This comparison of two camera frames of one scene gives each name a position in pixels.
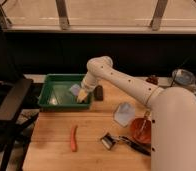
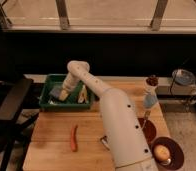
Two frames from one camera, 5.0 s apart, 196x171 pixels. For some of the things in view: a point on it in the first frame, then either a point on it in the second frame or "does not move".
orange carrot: [73, 139] does not move
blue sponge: [75, 89] → [56, 92]
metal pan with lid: [182, 77] does not move
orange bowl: [141, 129] does not move
